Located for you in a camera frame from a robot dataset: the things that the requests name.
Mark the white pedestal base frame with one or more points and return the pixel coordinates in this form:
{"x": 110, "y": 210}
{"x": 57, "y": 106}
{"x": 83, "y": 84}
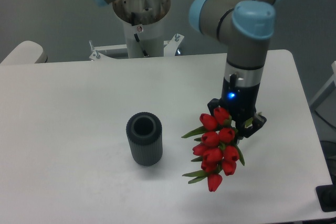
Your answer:
{"x": 170, "y": 48}

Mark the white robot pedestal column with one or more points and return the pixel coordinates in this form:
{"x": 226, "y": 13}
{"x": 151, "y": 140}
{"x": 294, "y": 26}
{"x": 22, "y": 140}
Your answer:
{"x": 143, "y": 20}

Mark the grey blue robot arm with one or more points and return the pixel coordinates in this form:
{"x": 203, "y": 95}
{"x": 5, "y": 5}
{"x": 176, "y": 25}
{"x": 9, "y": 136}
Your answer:
{"x": 245, "y": 26}

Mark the red tulip bouquet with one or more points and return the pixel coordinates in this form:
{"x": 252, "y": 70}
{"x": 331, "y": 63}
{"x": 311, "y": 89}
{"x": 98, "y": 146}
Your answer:
{"x": 217, "y": 148}

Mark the black device at table edge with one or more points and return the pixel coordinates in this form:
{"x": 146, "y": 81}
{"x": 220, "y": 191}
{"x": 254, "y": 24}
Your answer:
{"x": 326, "y": 197}

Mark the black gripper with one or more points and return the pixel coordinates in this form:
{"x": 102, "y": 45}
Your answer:
{"x": 240, "y": 103}

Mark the dark grey ribbed vase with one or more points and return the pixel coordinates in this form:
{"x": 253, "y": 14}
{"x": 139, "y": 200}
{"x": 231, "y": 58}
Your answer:
{"x": 144, "y": 133}

